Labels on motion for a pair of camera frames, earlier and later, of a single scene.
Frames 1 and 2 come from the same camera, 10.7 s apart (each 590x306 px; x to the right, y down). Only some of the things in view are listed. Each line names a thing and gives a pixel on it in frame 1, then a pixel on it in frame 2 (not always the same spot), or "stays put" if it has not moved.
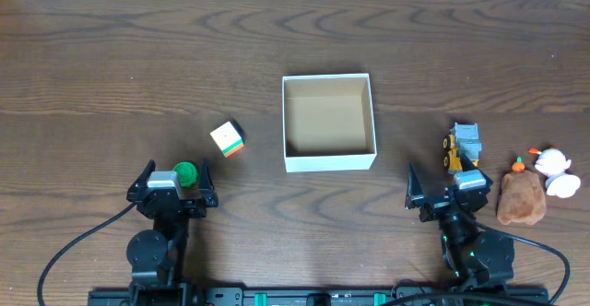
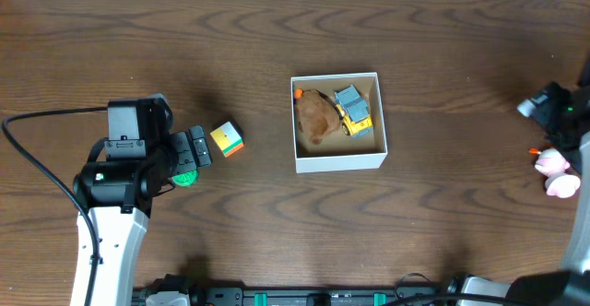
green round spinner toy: [187, 173] stays put
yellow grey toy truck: [462, 139] to [357, 121]
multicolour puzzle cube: [229, 137] stays put
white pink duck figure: [553, 164] stays put
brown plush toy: [522, 196] to [317, 114]
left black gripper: [171, 200] to [185, 151]
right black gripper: [417, 199] to [550, 104]
